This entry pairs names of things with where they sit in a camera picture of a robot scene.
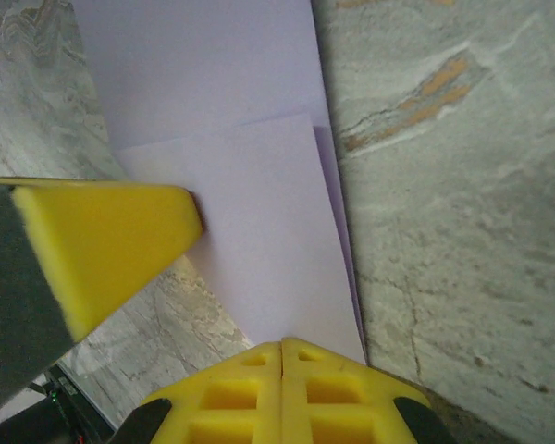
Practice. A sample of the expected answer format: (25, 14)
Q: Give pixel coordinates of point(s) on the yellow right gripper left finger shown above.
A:
(231, 398)

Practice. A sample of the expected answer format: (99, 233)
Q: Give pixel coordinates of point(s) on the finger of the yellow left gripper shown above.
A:
(102, 240)

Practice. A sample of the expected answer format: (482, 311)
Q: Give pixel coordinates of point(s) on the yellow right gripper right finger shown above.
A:
(342, 398)

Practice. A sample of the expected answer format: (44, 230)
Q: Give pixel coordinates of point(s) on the lilac paper sheet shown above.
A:
(240, 185)

